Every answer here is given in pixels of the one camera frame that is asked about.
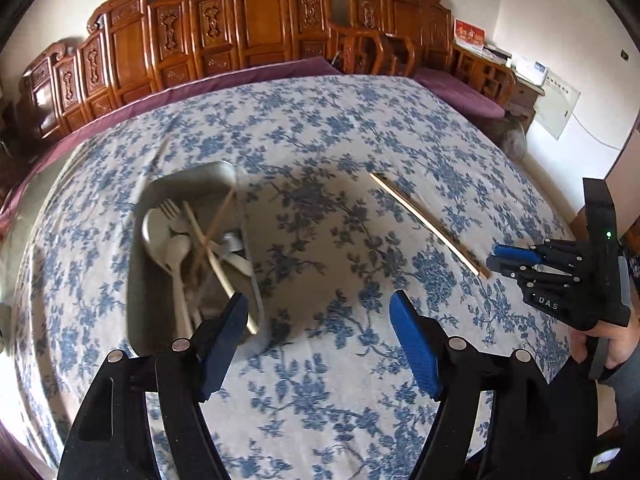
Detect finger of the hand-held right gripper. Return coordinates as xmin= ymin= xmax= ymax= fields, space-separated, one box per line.
xmin=486 ymin=255 xmax=585 ymax=288
xmin=494 ymin=240 xmax=587 ymax=267

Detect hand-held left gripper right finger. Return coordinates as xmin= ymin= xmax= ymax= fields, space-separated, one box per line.
xmin=389 ymin=290 xmax=598 ymax=480

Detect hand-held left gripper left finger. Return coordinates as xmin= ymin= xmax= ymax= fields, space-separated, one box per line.
xmin=57 ymin=292 xmax=250 ymax=480

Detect wooden chopstick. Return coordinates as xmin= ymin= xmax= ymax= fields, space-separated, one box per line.
xmin=182 ymin=201 xmax=260 ymax=335
xmin=370 ymin=172 xmax=492 ymax=280
xmin=192 ymin=189 xmax=238 ymax=273

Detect grey utensil tray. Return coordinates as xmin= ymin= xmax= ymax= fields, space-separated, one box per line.
xmin=126 ymin=161 xmax=266 ymax=358

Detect white plastic spoon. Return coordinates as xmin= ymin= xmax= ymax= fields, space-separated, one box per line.
xmin=164 ymin=235 xmax=197 ymax=336

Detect large white ladle spoon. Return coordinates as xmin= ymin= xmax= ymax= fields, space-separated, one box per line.
xmin=142 ymin=208 xmax=181 ymax=281

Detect person's right hand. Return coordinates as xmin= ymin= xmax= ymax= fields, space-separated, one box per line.
xmin=570 ymin=305 xmax=640 ymax=384

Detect electric fan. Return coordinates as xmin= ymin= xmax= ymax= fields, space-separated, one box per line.
xmin=487 ymin=115 xmax=528 ymax=158

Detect white plastic fork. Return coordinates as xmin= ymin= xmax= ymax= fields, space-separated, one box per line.
xmin=159 ymin=199 xmax=255 ymax=277

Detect person's dark clothing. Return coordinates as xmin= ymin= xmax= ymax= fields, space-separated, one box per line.
xmin=545 ymin=360 xmax=640 ymax=480

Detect purple bench cushion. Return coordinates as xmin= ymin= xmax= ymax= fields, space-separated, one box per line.
xmin=412 ymin=66 xmax=506 ymax=120

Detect white box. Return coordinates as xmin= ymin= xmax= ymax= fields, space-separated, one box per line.
xmin=515 ymin=57 xmax=548 ymax=86

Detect carved wooden bench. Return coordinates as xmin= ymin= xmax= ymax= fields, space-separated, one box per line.
xmin=450 ymin=42 xmax=518 ymax=111
xmin=0 ymin=56 xmax=343 ymax=221

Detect blue floral bedsheet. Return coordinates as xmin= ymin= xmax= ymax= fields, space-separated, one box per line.
xmin=10 ymin=74 xmax=576 ymax=480

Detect carved wooden armchair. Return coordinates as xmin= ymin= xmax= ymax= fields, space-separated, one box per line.
xmin=348 ymin=0 xmax=455 ymax=61

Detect small dark carved wooden headboard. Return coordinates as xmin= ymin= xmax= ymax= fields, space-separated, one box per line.
xmin=19 ymin=44 xmax=71 ymax=141

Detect wall cable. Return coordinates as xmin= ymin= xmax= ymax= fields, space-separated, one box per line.
xmin=570 ymin=110 xmax=623 ymax=151

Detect white wall chart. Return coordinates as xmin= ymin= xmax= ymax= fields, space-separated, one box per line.
xmin=534 ymin=72 xmax=582 ymax=141

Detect red wall calendar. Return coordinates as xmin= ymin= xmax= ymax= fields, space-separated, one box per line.
xmin=453 ymin=18 xmax=487 ymax=51

